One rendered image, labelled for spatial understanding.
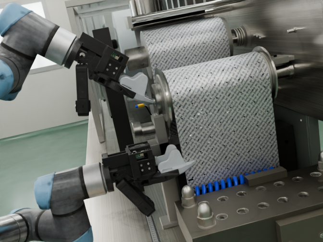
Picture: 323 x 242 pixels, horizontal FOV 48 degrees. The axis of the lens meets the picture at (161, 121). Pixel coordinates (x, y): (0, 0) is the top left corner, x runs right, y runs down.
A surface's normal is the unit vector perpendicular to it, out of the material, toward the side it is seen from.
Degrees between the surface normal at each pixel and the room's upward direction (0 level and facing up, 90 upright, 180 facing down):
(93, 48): 90
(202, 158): 90
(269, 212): 0
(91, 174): 44
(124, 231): 0
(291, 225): 90
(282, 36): 90
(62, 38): 68
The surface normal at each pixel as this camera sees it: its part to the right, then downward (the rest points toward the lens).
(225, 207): -0.19, -0.95
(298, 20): -0.97, 0.22
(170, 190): 0.18, 0.22
